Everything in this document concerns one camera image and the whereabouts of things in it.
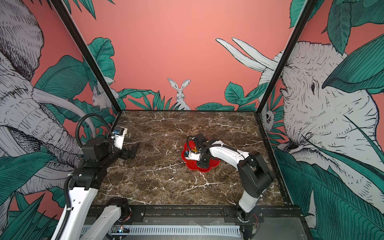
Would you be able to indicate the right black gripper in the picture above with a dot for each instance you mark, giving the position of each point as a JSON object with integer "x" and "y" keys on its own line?
{"x": 204, "y": 165}

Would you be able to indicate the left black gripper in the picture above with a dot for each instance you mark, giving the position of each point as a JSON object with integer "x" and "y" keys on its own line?
{"x": 125, "y": 155}

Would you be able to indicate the red flower-shaped fruit bowl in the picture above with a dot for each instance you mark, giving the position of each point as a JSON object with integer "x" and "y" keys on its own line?
{"x": 192, "y": 165}

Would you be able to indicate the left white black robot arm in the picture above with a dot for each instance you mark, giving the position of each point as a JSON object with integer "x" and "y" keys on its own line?
{"x": 82, "y": 186}

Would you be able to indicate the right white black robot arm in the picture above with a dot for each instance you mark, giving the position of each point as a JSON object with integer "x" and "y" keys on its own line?
{"x": 255, "y": 175}

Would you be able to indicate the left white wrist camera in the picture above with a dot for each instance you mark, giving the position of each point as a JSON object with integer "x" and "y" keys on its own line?
{"x": 119, "y": 135}

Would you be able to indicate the black front mounting rail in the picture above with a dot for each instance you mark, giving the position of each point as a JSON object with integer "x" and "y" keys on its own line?
{"x": 230, "y": 213}

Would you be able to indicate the left black frame post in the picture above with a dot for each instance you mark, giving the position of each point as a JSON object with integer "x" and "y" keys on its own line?
{"x": 64, "y": 14}

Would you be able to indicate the black frame post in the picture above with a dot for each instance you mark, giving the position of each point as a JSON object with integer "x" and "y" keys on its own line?
{"x": 304, "y": 16}
{"x": 64, "y": 14}

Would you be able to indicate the white slotted cable duct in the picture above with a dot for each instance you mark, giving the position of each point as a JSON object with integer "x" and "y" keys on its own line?
{"x": 156, "y": 230}

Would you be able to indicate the right black frame post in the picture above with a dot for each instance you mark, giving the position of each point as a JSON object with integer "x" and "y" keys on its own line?
{"x": 304, "y": 16}

